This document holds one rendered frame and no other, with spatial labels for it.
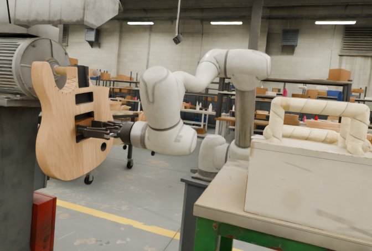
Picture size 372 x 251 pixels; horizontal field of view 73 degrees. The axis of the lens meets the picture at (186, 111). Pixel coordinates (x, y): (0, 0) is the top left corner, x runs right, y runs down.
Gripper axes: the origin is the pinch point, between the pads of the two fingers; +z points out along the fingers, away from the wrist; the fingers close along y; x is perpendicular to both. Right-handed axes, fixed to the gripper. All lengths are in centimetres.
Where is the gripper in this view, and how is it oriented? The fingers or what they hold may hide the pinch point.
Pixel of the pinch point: (86, 126)
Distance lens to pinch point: 98.3
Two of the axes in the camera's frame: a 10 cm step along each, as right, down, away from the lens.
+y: 3.3, -1.8, 9.3
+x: 0.4, -9.8, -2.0
